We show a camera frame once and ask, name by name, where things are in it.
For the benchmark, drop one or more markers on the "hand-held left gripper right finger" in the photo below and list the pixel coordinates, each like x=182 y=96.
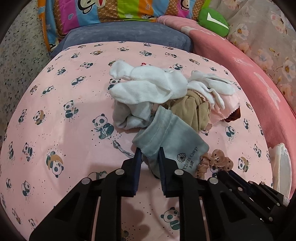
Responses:
x=161 y=166

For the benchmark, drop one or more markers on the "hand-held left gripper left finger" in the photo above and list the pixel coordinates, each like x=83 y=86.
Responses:
x=138 y=166

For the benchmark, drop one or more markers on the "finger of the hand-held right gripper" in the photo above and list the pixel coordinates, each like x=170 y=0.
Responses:
x=247 y=183
x=231 y=180

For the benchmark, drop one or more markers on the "pink dotted scrunchie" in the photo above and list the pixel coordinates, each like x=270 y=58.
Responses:
x=217 y=157

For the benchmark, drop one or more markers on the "waste bin with white liner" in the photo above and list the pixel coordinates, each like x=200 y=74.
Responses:
x=279 y=166

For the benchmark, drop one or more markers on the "grey-white sock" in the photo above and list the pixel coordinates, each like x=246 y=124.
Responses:
x=131 y=115

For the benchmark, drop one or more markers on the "beige cloth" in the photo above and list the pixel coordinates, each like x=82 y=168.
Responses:
x=187 y=109

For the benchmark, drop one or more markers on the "dark red cloth piece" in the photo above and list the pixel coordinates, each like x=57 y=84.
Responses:
x=234 y=115

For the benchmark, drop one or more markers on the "light pink cloth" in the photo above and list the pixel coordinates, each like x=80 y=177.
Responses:
x=229 y=104

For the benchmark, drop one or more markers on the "thick white sock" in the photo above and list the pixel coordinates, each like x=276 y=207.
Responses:
x=150 y=81

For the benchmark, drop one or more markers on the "thin white sock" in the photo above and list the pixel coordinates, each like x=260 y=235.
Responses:
x=217 y=85

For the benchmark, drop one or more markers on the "pink fleece blanket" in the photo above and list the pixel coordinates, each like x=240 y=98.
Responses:
x=231 y=53

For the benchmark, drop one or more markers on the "blue-grey sofa cushion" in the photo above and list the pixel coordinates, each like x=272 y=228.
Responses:
x=127 y=32

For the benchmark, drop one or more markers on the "green round cushion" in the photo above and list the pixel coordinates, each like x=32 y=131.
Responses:
x=208 y=22

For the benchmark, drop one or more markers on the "colourful monkey print pillow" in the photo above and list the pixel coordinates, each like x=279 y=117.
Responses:
x=104 y=11

